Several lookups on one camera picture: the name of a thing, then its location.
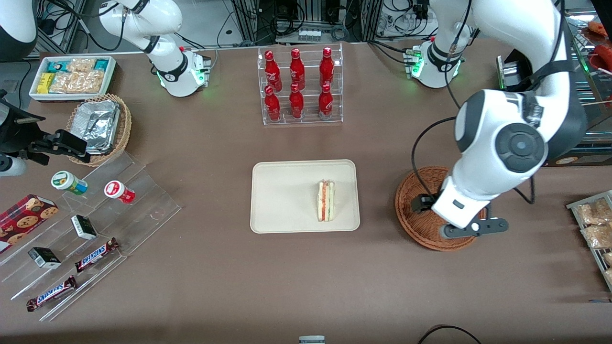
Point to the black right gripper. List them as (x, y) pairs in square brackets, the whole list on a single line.
[(15, 135)]

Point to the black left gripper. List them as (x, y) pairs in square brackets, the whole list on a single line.
[(420, 203)]

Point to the triangular sandwich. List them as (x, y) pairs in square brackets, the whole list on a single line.
[(326, 203)]

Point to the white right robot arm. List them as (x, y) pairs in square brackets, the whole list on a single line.
[(162, 19)]

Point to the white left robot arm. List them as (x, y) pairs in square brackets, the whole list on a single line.
[(483, 124)]

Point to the brown wicker basket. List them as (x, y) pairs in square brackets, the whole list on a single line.
[(406, 220)]

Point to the light wicker basket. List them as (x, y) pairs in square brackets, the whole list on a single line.
[(125, 124)]

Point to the cream plastic tray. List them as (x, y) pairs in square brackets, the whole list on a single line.
[(282, 196)]

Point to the yellow snack packet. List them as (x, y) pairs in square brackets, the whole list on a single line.
[(45, 83)]

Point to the white plastic bin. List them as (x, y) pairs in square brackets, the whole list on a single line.
[(71, 97)]

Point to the green lid cup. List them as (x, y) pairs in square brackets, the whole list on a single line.
[(67, 181)]

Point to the teal snack packet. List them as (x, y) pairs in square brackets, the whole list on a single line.
[(56, 66), (101, 64)]

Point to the clear cracker bag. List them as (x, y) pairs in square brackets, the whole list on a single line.
[(76, 82), (81, 65)]

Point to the stacked foil trays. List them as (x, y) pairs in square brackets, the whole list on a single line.
[(98, 124)]

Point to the red cookie box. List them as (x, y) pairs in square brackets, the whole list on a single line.
[(24, 220)]

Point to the clear pastry bag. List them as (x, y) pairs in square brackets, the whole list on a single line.
[(597, 236), (593, 212)]

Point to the small black box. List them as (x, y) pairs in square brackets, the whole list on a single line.
[(44, 258), (84, 227)]

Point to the red lid cup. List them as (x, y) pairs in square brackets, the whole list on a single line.
[(117, 190)]

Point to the Snickers bar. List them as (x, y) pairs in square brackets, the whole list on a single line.
[(95, 255), (51, 294)]

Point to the clear acrylic stepped stand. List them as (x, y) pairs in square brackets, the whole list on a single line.
[(143, 205)]

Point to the black food warmer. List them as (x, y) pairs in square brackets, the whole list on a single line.
[(507, 71)]

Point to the red drink bottle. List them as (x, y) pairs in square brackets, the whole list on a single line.
[(272, 71), (297, 69), (296, 104), (325, 103), (326, 67), (272, 106)]

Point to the red sausage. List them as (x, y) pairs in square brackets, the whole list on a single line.
[(605, 57)]

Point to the clear acrylic bottle rack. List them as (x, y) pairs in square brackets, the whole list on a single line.
[(311, 119)]

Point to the grey object at table edge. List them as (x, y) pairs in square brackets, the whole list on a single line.
[(311, 340)]

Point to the grey power strip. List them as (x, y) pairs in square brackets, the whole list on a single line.
[(309, 35)]

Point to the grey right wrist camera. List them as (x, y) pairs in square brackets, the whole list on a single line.
[(12, 166)]

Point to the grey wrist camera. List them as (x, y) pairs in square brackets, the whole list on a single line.
[(12, 166), (445, 232)]

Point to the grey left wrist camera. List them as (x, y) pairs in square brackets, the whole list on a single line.
[(445, 232)]

